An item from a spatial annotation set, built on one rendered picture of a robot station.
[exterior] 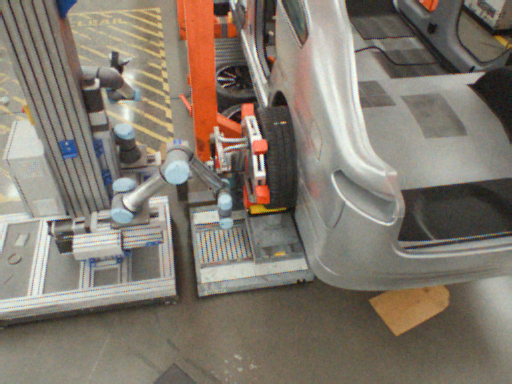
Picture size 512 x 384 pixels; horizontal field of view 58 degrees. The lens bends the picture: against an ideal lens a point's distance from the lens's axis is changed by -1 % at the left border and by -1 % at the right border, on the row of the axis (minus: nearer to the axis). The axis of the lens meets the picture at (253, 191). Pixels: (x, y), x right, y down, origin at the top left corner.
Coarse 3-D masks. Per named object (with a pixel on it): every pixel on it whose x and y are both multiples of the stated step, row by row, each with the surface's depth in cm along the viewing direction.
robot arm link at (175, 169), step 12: (168, 156) 231; (180, 156) 230; (168, 168) 225; (180, 168) 225; (156, 180) 233; (168, 180) 228; (180, 180) 230; (132, 192) 241; (144, 192) 237; (156, 192) 238; (120, 204) 242; (132, 204) 242; (120, 216) 243; (132, 216) 245
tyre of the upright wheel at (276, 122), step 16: (256, 112) 294; (272, 112) 282; (288, 112) 282; (272, 128) 272; (288, 128) 274; (272, 144) 269; (288, 144) 270; (272, 160) 268; (288, 160) 269; (272, 176) 271; (288, 176) 272; (272, 192) 276; (288, 192) 279; (272, 208) 294
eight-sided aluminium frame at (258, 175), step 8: (248, 120) 285; (248, 128) 279; (256, 128) 279; (256, 136) 274; (240, 144) 323; (256, 160) 273; (256, 168) 273; (264, 168) 273; (248, 176) 322; (256, 176) 273; (264, 176) 274; (248, 184) 317; (256, 184) 277; (264, 184) 278; (248, 192) 311
